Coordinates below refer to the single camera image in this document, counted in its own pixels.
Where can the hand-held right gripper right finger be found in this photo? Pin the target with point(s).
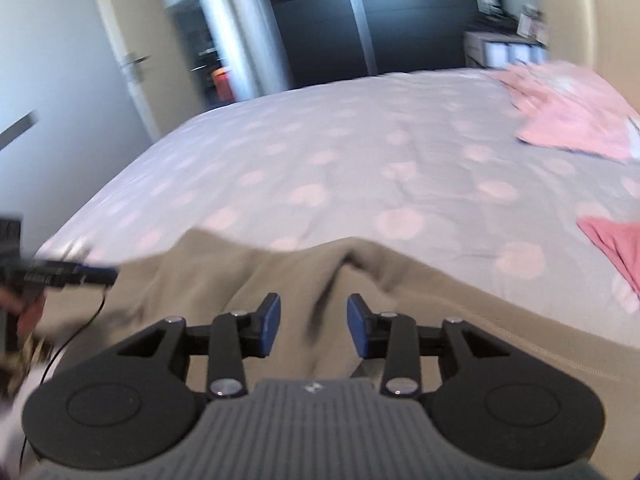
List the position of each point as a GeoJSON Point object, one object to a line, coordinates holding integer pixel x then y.
{"type": "Point", "coordinates": [359, 325]}

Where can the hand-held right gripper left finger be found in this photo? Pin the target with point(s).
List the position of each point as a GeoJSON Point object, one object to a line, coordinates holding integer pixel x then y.
{"type": "Point", "coordinates": [269, 325]}

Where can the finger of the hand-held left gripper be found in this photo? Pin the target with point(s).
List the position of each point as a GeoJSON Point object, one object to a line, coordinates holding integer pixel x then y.
{"type": "Point", "coordinates": [90, 275]}

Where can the beige fleece jacket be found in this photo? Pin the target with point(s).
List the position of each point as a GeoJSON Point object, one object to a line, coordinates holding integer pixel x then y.
{"type": "Point", "coordinates": [210, 280]}

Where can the person's left hand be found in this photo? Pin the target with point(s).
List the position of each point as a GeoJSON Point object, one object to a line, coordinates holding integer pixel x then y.
{"type": "Point", "coordinates": [27, 320]}

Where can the brown striped garment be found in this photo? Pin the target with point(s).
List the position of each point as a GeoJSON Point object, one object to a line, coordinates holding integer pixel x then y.
{"type": "Point", "coordinates": [30, 355]}

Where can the white grey cloth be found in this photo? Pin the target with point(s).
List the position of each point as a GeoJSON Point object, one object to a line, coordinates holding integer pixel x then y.
{"type": "Point", "coordinates": [20, 400]}

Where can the grey pink-dotted bed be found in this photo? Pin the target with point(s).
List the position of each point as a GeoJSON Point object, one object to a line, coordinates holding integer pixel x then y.
{"type": "Point", "coordinates": [350, 160]}

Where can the orange container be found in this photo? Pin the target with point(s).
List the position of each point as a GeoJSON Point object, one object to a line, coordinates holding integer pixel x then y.
{"type": "Point", "coordinates": [222, 85]}

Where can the cream door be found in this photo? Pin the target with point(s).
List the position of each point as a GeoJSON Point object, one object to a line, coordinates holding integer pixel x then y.
{"type": "Point", "coordinates": [145, 20]}

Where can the nightstand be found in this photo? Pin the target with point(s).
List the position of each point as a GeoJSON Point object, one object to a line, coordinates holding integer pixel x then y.
{"type": "Point", "coordinates": [480, 47]}

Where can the light pink folded cloth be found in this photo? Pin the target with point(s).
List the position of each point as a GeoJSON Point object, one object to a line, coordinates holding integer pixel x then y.
{"type": "Point", "coordinates": [575, 110]}

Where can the black wardrobe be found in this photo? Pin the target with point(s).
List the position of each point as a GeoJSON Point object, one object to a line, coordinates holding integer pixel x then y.
{"type": "Point", "coordinates": [415, 25]}

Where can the beige padded headboard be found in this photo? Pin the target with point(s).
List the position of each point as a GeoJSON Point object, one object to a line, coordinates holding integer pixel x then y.
{"type": "Point", "coordinates": [590, 20]}

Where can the grey wall plate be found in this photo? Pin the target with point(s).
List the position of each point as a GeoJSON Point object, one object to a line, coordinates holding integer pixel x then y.
{"type": "Point", "coordinates": [17, 130]}

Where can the picture frame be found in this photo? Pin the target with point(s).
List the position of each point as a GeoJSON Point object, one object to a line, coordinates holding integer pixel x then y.
{"type": "Point", "coordinates": [530, 22]}

